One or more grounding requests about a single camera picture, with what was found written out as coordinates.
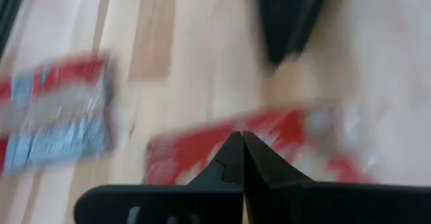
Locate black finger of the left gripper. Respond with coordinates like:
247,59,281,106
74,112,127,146
255,0,343,65

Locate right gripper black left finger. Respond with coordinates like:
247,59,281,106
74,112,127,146
73,131,244,224

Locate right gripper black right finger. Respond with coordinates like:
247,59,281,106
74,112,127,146
242,130,431,224

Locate red popcorn bag nutrition label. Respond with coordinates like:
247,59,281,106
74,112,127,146
144,108,375,186

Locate red popcorn bag with barcode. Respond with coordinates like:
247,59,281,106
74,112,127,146
0,50,117,176

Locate black table border strip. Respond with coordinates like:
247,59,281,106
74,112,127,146
0,0,28,57

